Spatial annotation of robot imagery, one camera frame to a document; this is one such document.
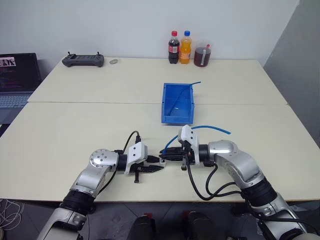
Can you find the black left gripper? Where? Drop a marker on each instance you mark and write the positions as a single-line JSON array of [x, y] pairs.
[[143, 166]]

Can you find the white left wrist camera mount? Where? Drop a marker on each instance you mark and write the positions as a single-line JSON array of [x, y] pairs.
[[136, 152]]

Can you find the clear jar dark liquid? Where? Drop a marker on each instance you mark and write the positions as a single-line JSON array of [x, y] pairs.
[[202, 57]]

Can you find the dark grey remote controller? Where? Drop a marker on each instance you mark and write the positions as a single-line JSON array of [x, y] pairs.
[[82, 60]]

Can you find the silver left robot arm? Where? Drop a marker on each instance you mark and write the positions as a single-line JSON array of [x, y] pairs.
[[100, 160]]

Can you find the orange soda bottle blue cap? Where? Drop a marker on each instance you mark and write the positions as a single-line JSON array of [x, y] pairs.
[[185, 51]]

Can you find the small oval clear object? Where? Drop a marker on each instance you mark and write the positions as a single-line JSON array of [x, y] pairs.
[[113, 61]]

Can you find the open laptop dark screen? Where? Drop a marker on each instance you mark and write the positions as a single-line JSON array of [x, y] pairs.
[[17, 72]]

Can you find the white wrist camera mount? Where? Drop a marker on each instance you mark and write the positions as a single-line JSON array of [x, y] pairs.
[[136, 152], [190, 135]]

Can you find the small white connector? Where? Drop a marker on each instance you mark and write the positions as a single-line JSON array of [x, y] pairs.
[[163, 163]]

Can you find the blue plastic storage bin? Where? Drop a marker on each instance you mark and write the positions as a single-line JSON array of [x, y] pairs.
[[166, 100]]

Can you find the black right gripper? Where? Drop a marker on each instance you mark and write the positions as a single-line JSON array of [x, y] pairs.
[[186, 150]]

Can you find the cola bottle red cap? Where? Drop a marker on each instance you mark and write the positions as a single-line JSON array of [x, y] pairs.
[[173, 50]]

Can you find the dark rounded shape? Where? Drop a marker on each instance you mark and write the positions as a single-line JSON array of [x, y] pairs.
[[201, 226], [143, 227]]

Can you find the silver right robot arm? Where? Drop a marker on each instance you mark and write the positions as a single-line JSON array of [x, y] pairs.
[[237, 160]]

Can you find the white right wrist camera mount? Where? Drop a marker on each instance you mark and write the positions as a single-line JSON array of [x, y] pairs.
[[190, 135]]

